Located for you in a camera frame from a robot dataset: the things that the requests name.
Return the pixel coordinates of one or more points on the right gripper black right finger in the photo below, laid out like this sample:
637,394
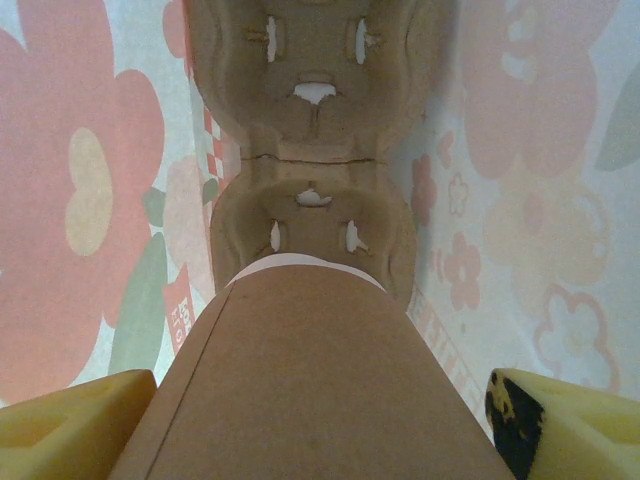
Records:
575,440

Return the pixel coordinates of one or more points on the brown pulp cup carrier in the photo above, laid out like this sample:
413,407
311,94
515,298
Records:
320,140

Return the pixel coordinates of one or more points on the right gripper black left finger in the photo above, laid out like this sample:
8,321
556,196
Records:
50,440

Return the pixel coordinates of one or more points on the white flower-print paper bag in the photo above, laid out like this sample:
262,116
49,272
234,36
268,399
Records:
75,150

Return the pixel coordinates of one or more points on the brown paper coffee cup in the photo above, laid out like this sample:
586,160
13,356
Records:
310,375

